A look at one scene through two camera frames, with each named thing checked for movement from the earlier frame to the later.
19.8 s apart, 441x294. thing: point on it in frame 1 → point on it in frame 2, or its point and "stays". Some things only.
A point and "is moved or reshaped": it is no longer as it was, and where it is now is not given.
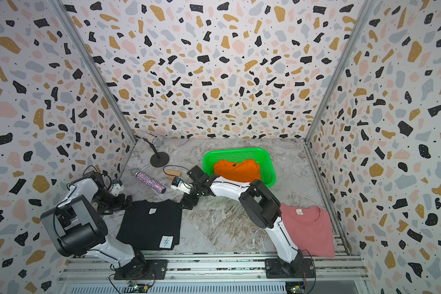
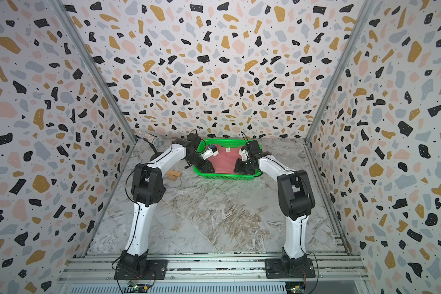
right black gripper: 185,197 → 238,168
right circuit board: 294,287 stays
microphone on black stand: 160,158 stays
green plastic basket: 241,155 is moved or reshaped
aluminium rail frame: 340,274 stays
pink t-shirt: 310,228 → 225,162
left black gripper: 117,205 → 207,165
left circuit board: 138,288 stays
